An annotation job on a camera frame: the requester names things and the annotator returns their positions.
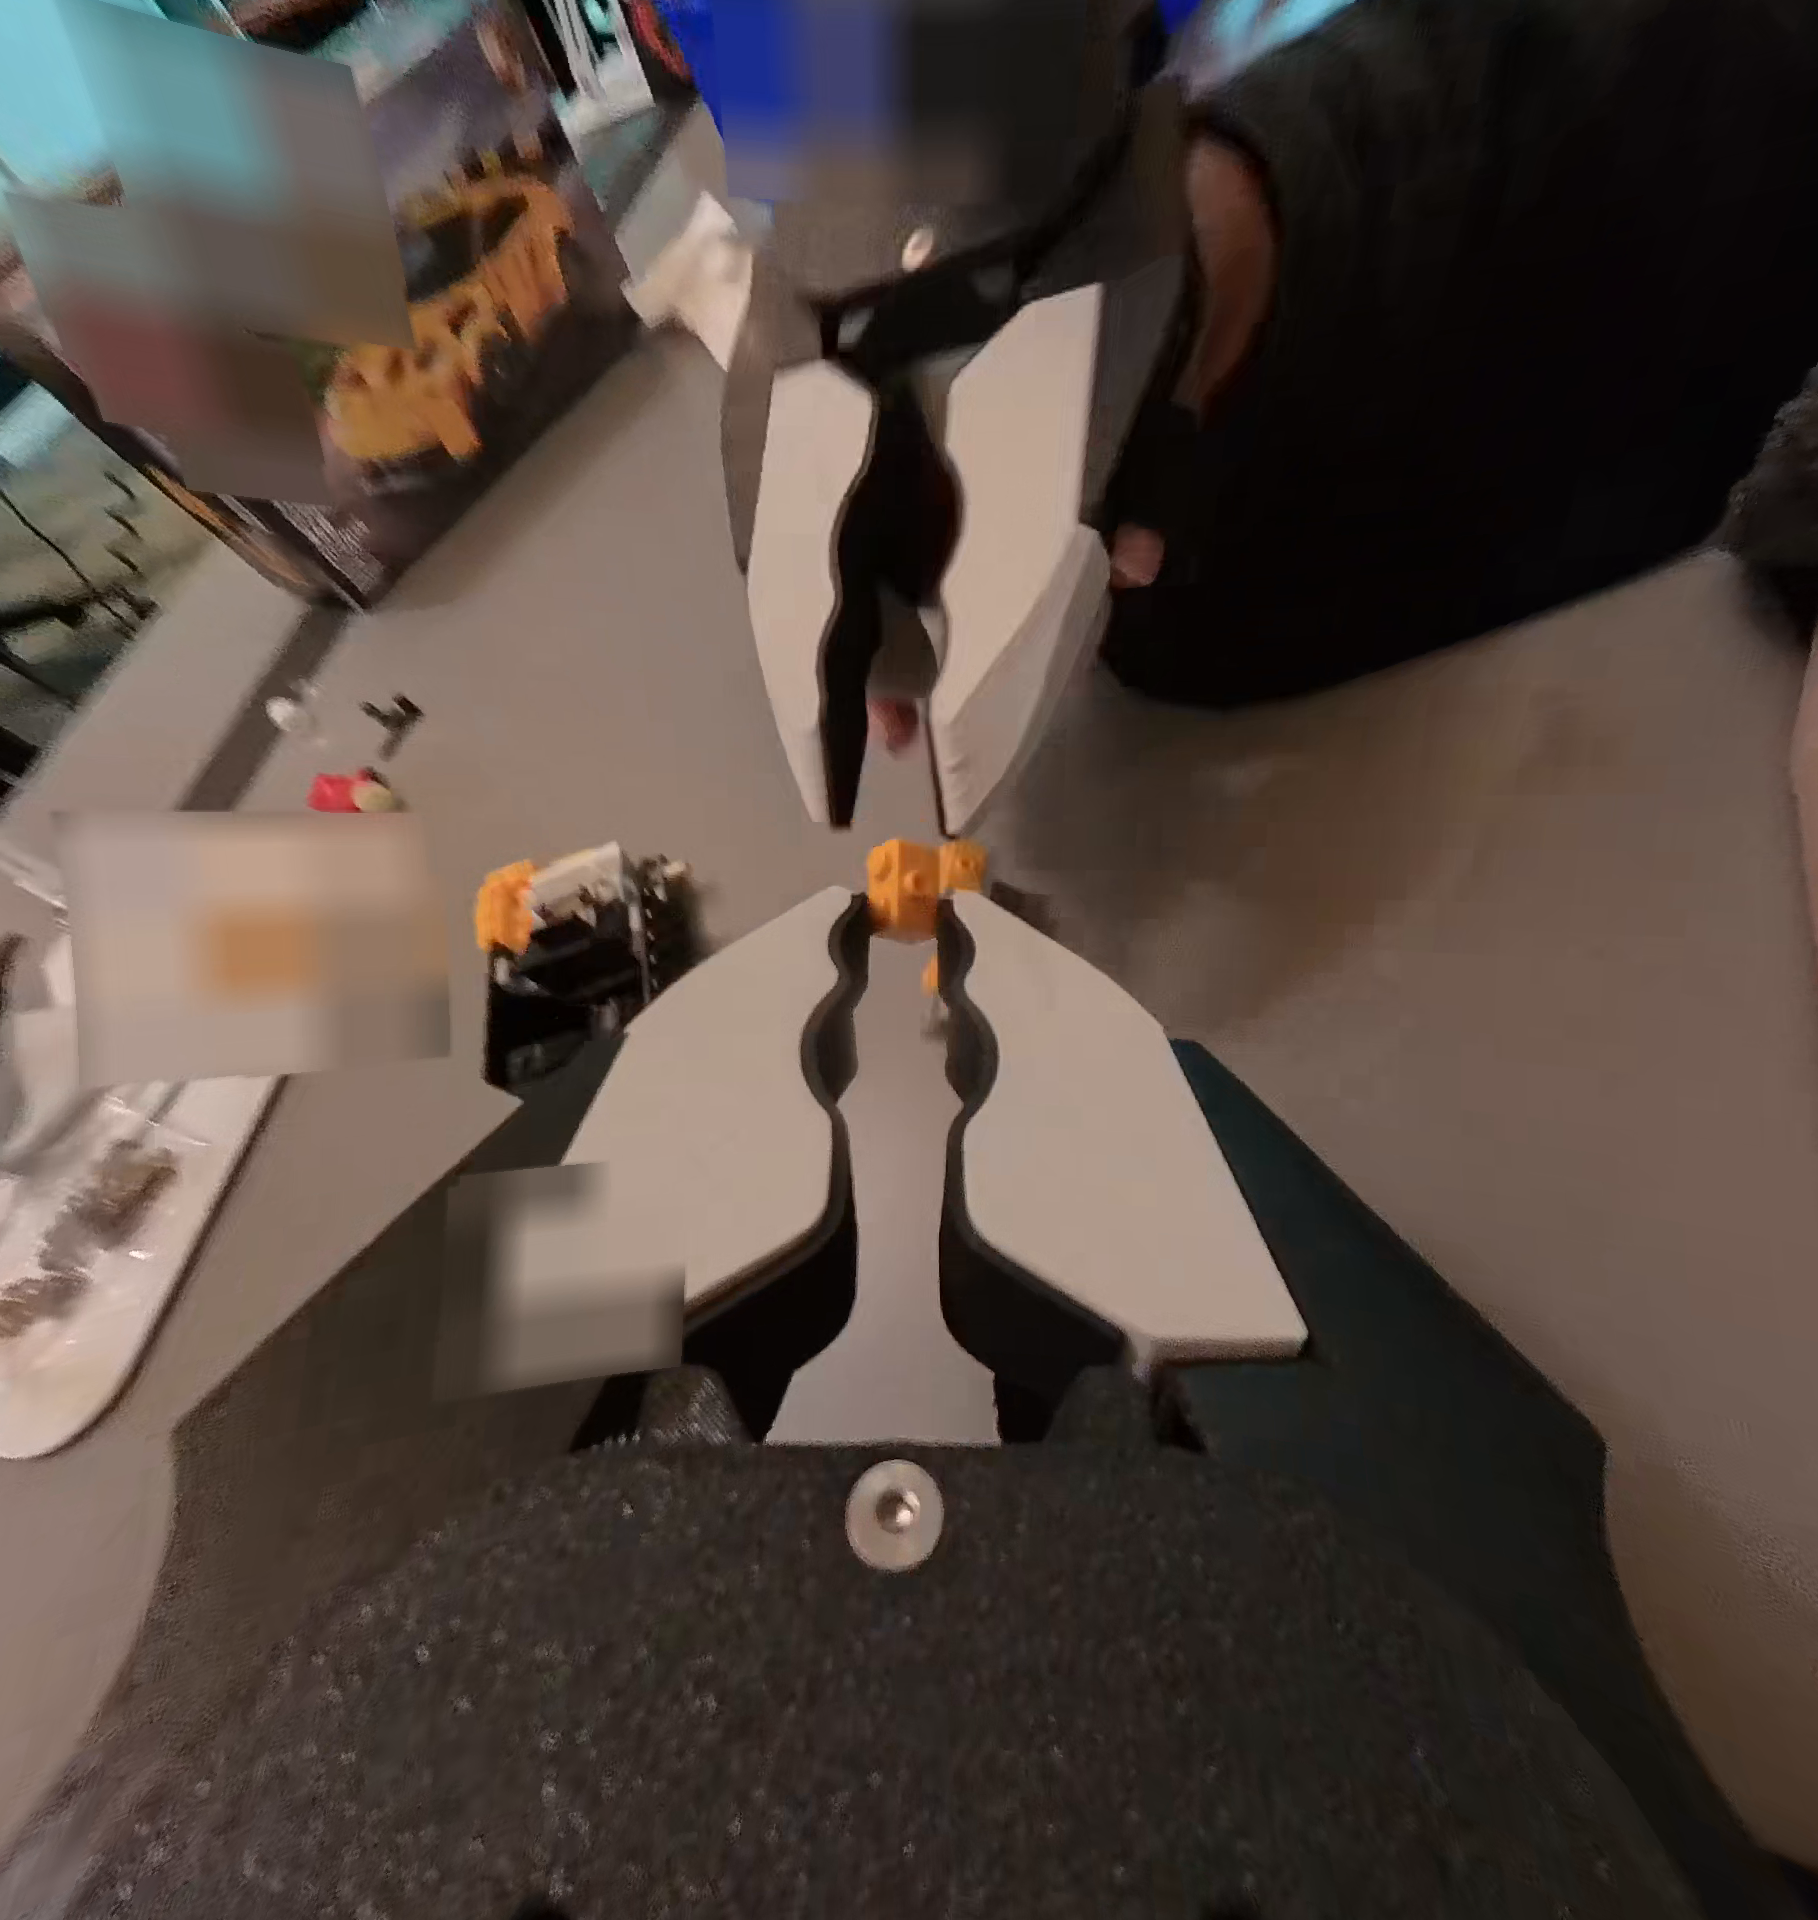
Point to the white round toy piece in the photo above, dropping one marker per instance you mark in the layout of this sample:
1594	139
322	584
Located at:
294	708

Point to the crumpled white paper bags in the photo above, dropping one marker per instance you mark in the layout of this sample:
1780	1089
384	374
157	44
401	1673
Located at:
691	278

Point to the black toy wrench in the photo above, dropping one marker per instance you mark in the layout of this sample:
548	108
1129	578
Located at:
395	714

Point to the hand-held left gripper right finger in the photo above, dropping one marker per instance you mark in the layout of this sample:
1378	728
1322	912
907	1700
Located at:
1118	1186

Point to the black toy set box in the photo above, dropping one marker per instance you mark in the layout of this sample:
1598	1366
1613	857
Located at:
519	300

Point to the red toy minifigure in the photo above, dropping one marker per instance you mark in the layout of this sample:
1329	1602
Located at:
343	791

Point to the orange grey toy brick assembly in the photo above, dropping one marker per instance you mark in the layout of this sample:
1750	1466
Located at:
902	893

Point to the clear bag of dark parts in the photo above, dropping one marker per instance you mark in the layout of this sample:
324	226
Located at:
84	1202

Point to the person's right hand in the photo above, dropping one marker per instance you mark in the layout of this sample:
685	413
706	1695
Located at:
1448	377

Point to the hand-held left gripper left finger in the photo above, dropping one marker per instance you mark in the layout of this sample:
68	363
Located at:
730	1082

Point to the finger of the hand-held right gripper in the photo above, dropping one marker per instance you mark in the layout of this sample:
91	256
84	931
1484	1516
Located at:
798	570
1029	570

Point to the toy brick car model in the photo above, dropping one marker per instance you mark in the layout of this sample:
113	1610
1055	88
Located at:
564	991

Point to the white rounded board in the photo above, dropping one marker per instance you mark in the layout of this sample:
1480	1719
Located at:
39	1395

